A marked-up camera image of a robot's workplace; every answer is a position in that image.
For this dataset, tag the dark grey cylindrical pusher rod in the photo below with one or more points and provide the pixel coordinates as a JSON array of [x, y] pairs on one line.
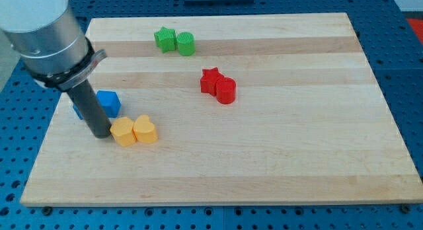
[[85, 100]]

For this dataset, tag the blue cube block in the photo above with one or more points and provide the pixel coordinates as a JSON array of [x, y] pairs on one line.
[[110, 102]]

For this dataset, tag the wooden board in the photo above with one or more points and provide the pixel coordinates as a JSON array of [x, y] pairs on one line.
[[309, 125]]

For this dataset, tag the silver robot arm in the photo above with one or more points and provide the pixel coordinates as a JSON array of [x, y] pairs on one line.
[[56, 53]]

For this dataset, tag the yellow heart block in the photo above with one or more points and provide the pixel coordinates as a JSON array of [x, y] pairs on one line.
[[145, 131]]

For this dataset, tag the red cylinder block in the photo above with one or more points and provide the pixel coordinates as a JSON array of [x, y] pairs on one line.
[[225, 90]]

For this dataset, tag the red star block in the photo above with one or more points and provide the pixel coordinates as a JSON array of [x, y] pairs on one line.
[[209, 79]]

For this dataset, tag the green star block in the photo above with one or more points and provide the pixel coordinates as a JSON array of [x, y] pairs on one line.
[[165, 39]]

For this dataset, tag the green cylinder block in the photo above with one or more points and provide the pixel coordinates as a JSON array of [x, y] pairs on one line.
[[185, 44]]

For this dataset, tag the yellow hexagon block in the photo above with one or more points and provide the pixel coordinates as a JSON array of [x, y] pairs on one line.
[[122, 131]]

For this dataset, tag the blue block behind rod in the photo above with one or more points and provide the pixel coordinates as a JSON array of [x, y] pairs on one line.
[[77, 112]]

